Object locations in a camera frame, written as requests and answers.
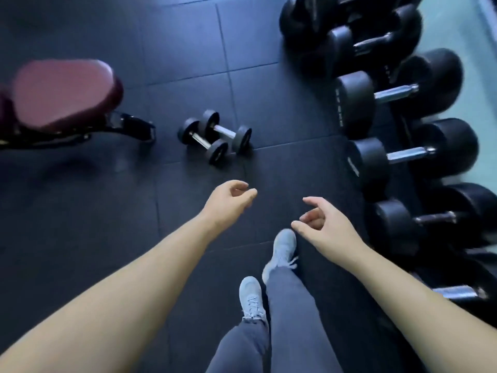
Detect person's left hand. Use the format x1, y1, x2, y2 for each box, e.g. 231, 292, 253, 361
200, 180, 258, 241

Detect person's right hand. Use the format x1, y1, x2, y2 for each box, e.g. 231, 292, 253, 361
291, 196, 370, 265

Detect black metal dumbbell rack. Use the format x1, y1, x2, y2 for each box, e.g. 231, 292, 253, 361
279, 0, 497, 331

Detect person's right forearm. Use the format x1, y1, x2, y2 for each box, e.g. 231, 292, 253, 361
345, 244, 497, 373

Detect person's left forearm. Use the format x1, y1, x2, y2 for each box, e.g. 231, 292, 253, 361
0, 215, 218, 373

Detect black rubber floor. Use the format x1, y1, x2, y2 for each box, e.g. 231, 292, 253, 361
0, 0, 497, 373

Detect grey white sneaker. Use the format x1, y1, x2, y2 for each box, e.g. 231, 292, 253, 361
262, 228, 299, 285
239, 275, 269, 324

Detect grey trousers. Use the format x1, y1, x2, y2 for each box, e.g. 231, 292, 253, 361
204, 266, 344, 373

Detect red padded weight bench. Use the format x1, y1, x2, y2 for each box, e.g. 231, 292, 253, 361
0, 59, 157, 150

